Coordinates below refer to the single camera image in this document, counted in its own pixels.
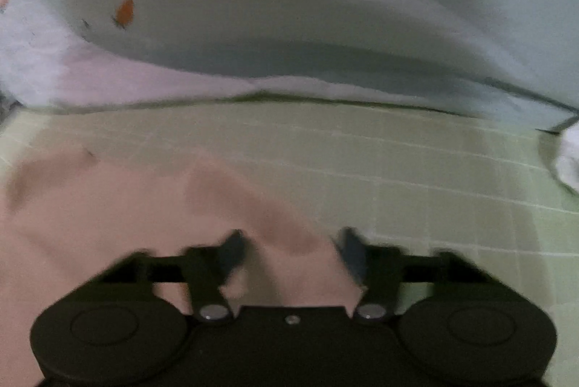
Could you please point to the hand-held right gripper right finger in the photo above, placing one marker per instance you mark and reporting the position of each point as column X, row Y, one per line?
column 353, row 255

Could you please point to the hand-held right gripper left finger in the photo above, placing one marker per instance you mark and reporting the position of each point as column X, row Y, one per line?
column 232, row 255

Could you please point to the pink garment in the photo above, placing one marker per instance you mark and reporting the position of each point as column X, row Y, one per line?
column 113, row 210

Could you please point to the pale printed blanket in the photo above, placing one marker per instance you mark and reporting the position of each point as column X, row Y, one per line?
column 253, row 7

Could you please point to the white cloth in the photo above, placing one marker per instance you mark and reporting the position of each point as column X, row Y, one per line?
column 567, row 163

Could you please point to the green cutting mat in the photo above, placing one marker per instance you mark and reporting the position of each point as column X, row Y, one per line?
column 407, row 170

